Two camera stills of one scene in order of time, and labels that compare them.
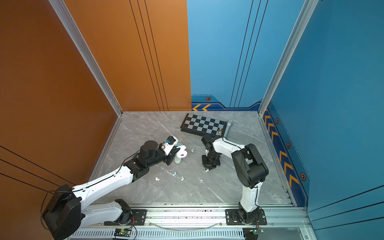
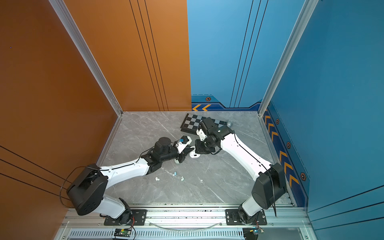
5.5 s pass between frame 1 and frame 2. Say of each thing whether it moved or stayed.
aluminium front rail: stayed
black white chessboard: stayed
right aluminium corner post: stayed
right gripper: moved
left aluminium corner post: stayed
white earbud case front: moved
